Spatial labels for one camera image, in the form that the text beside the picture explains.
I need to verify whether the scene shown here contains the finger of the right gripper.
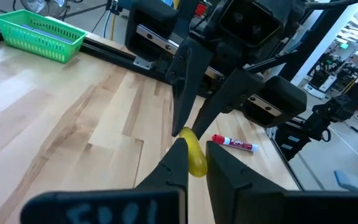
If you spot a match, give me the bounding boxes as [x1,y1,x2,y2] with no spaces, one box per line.
[191,67,265,140]
[165,39,214,138]

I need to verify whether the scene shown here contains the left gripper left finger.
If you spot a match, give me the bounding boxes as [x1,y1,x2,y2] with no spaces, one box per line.
[19,138,190,224]

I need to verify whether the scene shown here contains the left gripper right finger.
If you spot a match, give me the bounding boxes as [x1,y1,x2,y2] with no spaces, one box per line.
[205,141,358,224]

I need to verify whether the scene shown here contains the red Expo marker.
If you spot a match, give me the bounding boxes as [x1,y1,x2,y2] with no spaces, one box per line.
[211,133,260,154]

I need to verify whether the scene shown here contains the yellow highlighter with black print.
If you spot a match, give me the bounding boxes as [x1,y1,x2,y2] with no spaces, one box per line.
[178,126,209,179]

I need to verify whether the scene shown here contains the light blue highlighter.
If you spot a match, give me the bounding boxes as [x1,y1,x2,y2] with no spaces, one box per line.
[19,24,75,45]

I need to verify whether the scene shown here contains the black floor fan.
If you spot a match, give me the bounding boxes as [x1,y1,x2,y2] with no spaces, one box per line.
[27,0,68,19]

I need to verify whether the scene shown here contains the green plastic basket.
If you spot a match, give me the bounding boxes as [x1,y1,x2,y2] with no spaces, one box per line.
[0,9,88,65]

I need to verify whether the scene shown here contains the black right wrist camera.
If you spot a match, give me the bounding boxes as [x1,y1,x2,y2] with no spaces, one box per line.
[218,0,282,48]

